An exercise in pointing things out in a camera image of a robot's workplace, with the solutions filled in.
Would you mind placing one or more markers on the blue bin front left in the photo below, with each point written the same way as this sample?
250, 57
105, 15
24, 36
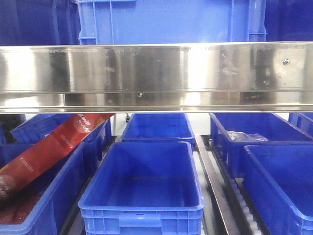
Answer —
42, 207

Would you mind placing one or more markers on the blue bin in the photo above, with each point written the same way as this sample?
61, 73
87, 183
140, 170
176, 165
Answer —
42, 207
303, 121
279, 180
144, 188
269, 125
159, 127
39, 126

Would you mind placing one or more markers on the blue bin rear centre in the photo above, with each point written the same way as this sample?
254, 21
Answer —
159, 127

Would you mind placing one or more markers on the roller track rail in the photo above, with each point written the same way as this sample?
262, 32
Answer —
228, 210

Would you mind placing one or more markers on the blue bin front right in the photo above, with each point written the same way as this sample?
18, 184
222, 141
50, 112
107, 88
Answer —
279, 180

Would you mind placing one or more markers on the blue bin upper shelf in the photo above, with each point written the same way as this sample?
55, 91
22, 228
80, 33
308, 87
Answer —
123, 22

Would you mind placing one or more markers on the blue bin rear right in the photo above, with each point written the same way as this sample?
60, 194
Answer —
269, 125

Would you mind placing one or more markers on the stainless steel shelf beam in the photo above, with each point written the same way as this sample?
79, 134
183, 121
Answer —
204, 77

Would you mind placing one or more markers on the blue bin rear left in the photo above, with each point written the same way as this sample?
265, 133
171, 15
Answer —
39, 126

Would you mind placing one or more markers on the clear plastic bag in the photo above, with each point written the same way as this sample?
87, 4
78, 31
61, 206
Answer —
244, 137

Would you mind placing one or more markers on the red printed package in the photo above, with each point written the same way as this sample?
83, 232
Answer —
46, 153

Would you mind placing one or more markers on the blue bin front centre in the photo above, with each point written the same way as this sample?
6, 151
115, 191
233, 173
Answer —
144, 188

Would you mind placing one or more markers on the blue bin far right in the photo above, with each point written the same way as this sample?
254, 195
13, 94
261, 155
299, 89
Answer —
303, 121

